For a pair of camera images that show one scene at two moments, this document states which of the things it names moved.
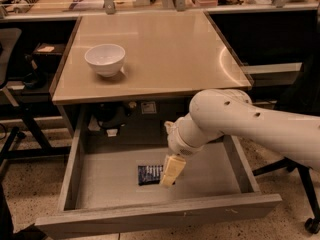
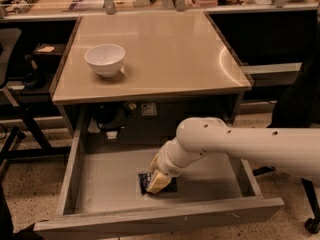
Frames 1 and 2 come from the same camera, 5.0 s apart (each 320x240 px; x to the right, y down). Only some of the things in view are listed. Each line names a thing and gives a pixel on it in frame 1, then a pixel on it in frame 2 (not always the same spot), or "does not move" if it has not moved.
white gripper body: [179, 144] → [164, 167]
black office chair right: [312, 224] does not move
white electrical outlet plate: [148, 107] does not move
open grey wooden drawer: [100, 194] does not move
